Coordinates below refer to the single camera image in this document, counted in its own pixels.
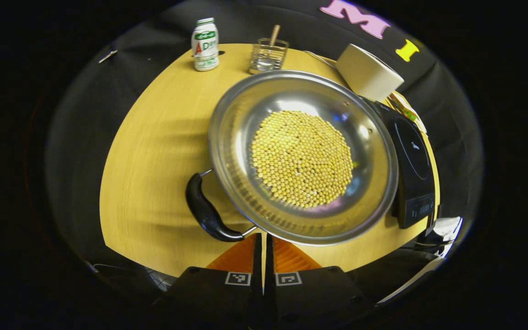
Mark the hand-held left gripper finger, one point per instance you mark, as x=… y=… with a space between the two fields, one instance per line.
x=268 y=261
x=258 y=256

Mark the black induction cooktop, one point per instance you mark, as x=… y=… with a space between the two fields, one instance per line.
x=413 y=151

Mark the pile of yellow soybeans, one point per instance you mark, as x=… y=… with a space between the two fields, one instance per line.
x=300 y=158

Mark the white toaster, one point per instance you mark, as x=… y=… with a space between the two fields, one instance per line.
x=367 y=73

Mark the white drink bottle green label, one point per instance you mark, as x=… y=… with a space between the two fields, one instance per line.
x=205 y=46

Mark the wooden spoon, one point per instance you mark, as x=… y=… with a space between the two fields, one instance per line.
x=275 y=34

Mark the silver metal clip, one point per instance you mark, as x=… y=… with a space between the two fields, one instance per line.
x=107 y=56

